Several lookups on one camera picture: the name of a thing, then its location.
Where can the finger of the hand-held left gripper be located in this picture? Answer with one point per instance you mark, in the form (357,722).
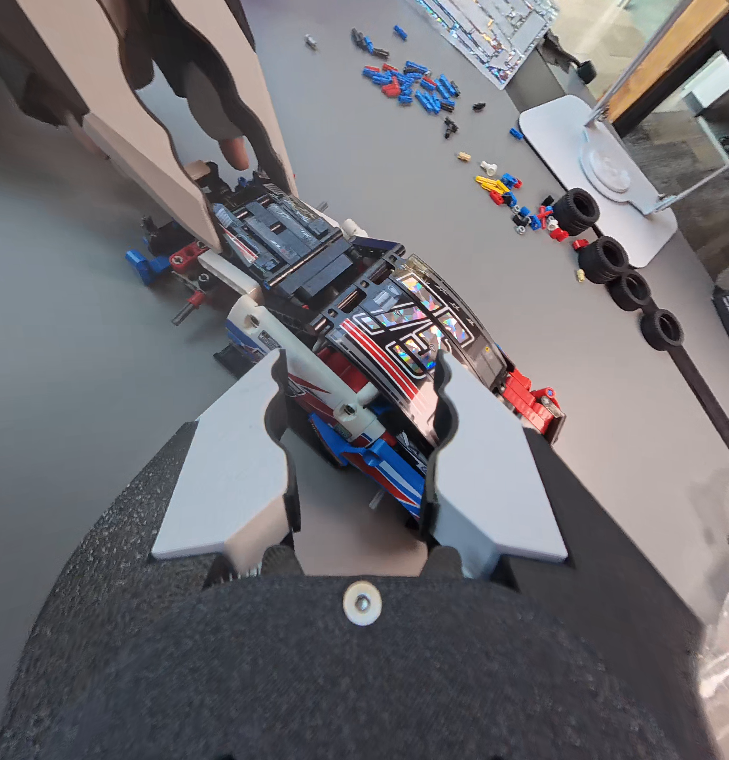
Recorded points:
(85,59)
(222,29)

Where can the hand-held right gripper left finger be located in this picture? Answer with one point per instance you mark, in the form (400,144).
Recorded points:
(234,475)

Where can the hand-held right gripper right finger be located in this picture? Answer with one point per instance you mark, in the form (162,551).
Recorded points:
(489,475)

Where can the toy brick race car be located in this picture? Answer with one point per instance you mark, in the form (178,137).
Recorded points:
(400,332)

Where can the grey desk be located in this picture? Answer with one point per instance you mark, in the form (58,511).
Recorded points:
(73,297)

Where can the person's left hand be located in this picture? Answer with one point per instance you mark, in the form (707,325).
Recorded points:
(231,151)

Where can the pile of small toy pins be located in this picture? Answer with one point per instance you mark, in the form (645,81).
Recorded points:
(412,83)

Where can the black toy connector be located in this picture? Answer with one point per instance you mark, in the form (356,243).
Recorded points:
(450,126)

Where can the holographic sticker sheet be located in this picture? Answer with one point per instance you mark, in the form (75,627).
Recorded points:
(489,35)

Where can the heap of mixed toy parts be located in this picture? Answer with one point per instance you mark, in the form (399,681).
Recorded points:
(495,184)

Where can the heap of clear plastic bags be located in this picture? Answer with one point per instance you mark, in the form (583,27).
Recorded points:
(726,653)

